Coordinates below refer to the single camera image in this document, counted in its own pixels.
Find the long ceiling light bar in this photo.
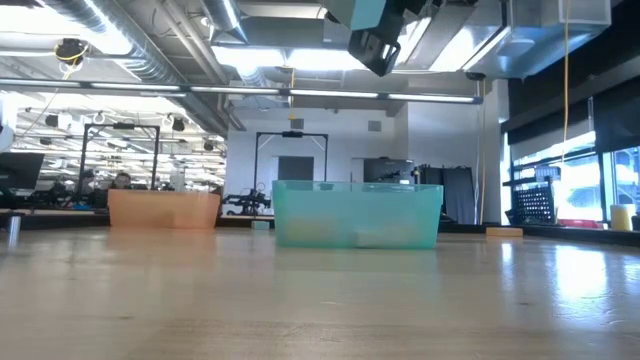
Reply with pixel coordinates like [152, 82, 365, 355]
[0, 77, 484, 105]

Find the grey door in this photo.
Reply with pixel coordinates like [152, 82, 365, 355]
[277, 155, 315, 182]

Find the teal plastic bin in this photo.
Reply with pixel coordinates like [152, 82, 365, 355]
[272, 179, 445, 250]

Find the black curtain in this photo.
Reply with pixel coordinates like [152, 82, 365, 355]
[442, 167, 476, 225]

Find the black perforated crate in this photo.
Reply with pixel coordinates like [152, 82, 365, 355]
[510, 177, 557, 226]

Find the orange plastic bin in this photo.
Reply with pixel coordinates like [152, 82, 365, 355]
[107, 188, 222, 230]

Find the person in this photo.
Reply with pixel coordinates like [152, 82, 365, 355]
[78, 168, 99, 195]
[110, 171, 134, 191]

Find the yellow canister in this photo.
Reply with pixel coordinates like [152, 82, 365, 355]
[609, 203, 637, 232]

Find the black computer monitor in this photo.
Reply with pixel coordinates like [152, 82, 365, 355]
[0, 152, 45, 191]

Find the black camera gantry frame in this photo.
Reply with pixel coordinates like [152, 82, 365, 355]
[79, 122, 161, 194]
[253, 130, 330, 184]

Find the yellow hanging cable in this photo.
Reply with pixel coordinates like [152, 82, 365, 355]
[560, 0, 572, 166]

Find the silver ventilation duct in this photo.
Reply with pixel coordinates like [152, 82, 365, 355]
[44, 0, 236, 136]

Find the yellow cable reel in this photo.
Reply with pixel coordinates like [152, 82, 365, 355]
[53, 37, 91, 66]

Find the silver metal post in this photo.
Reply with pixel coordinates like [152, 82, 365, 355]
[4, 212, 24, 249]

